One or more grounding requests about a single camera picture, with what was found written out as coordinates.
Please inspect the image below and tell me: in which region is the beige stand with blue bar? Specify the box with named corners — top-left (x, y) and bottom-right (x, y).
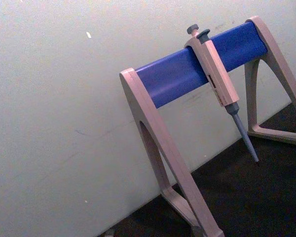
top-left (118, 15), bottom-right (296, 237)

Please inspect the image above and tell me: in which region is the beige pipette with grey tip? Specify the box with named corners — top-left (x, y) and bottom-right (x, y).
top-left (184, 24), bottom-right (260, 163)

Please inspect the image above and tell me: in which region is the black table cloth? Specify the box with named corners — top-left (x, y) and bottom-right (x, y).
top-left (98, 92), bottom-right (296, 237)

